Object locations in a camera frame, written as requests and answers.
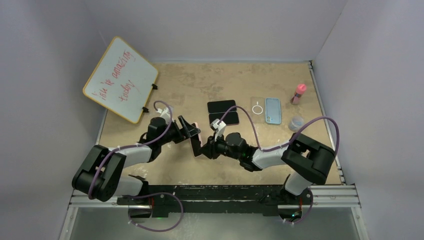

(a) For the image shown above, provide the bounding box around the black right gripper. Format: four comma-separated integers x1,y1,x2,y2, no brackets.
198,132,242,161

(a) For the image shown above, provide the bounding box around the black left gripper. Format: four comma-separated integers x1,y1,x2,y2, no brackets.
158,116,200,146

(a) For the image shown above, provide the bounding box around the pink cased smartphone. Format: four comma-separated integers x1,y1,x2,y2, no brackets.
190,134,203,158

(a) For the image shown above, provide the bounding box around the black screen smartphone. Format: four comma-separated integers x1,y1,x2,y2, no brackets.
207,100,236,114

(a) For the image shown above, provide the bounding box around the clear phone case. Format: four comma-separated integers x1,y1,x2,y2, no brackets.
249,96,266,123

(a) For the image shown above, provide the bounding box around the light blue phone case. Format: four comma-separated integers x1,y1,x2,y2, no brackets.
265,97,282,125

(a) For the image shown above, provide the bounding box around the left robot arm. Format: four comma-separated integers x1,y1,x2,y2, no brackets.
71,116,201,205

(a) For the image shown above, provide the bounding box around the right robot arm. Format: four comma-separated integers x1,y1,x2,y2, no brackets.
190,132,337,204

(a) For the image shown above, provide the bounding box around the whiteboard with red writing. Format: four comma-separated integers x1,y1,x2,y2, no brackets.
82,36,159,124

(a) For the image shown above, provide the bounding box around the clear plastic cup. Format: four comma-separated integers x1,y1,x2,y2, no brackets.
288,115,304,132

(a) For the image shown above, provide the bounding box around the pink capped bottle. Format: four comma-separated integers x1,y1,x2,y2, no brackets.
290,83,307,105

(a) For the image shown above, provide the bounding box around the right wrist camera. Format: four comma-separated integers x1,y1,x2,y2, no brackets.
210,119,227,142

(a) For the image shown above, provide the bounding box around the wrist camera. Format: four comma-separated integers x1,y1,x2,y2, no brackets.
156,107,173,124
210,119,227,142

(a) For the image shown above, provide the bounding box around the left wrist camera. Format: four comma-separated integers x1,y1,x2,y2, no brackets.
156,107,173,124

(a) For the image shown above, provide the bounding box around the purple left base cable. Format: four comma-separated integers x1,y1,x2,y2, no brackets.
127,192,185,233

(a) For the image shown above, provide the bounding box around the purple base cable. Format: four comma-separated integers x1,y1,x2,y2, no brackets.
127,192,185,233
281,188,316,226

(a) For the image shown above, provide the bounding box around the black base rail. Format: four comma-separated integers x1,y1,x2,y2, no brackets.
117,175,316,220

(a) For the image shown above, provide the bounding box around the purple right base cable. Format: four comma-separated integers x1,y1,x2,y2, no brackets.
281,188,316,226

